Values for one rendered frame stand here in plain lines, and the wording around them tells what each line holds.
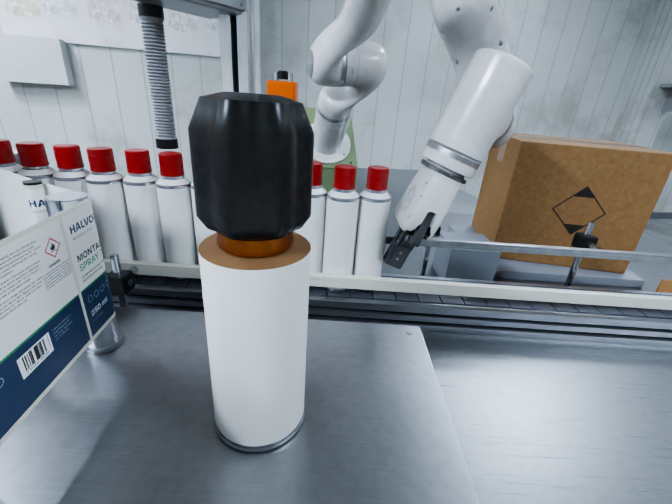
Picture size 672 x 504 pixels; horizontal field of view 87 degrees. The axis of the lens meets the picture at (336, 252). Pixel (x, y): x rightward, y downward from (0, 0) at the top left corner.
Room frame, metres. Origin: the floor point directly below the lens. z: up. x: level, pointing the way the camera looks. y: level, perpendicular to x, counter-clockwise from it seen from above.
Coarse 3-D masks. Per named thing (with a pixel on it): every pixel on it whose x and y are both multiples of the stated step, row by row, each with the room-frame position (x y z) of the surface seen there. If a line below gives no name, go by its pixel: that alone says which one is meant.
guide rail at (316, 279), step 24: (144, 264) 0.49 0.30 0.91; (168, 264) 0.50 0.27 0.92; (192, 264) 0.50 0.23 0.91; (360, 288) 0.50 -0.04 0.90; (384, 288) 0.50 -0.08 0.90; (408, 288) 0.50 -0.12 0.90; (432, 288) 0.50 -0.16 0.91; (456, 288) 0.50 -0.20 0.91; (480, 288) 0.50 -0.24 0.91; (504, 288) 0.50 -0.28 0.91; (528, 288) 0.51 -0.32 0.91
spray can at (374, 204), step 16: (368, 176) 0.54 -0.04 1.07; (384, 176) 0.53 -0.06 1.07; (368, 192) 0.53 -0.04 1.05; (384, 192) 0.54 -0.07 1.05; (368, 208) 0.52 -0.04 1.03; (384, 208) 0.53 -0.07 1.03; (368, 224) 0.52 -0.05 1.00; (384, 224) 0.53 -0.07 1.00; (368, 240) 0.52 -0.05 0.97; (384, 240) 0.53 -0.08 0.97; (368, 256) 0.52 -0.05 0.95; (352, 272) 0.54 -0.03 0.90; (368, 272) 0.52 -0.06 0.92
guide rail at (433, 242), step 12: (432, 240) 0.57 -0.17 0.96; (444, 240) 0.58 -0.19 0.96; (456, 240) 0.58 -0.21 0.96; (468, 240) 0.59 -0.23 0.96; (516, 252) 0.58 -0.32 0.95; (528, 252) 0.58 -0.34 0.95; (540, 252) 0.58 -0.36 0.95; (552, 252) 0.58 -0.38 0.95; (564, 252) 0.58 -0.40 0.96; (576, 252) 0.58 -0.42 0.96; (588, 252) 0.58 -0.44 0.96; (600, 252) 0.58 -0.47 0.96; (612, 252) 0.58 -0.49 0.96; (624, 252) 0.58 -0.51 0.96; (636, 252) 0.59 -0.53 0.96
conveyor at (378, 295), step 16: (320, 288) 0.52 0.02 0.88; (560, 288) 0.59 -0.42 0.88; (448, 304) 0.50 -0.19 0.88; (464, 304) 0.50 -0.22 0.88; (480, 304) 0.51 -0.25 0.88; (496, 304) 0.51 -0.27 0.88; (512, 304) 0.51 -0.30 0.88; (528, 304) 0.52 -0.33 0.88; (544, 304) 0.52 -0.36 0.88; (560, 304) 0.53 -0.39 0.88; (576, 304) 0.53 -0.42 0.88
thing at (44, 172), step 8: (16, 144) 0.52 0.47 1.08; (24, 144) 0.52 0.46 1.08; (32, 144) 0.52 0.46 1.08; (40, 144) 0.53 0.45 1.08; (24, 152) 0.51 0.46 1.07; (32, 152) 0.52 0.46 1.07; (40, 152) 0.53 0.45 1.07; (24, 160) 0.51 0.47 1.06; (32, 160) 0.52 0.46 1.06; (40, 160) 0.52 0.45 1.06; (24, 168) 0.52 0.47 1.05; (32, 168) 0.52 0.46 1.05; (40, 168) 0.52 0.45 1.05; (48, 168) 0.53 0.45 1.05; (24, 176) 0.50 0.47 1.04; (32, 176) 0.51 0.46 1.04; (40, 176) 0.51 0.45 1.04; (48, 176) 0.52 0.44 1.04
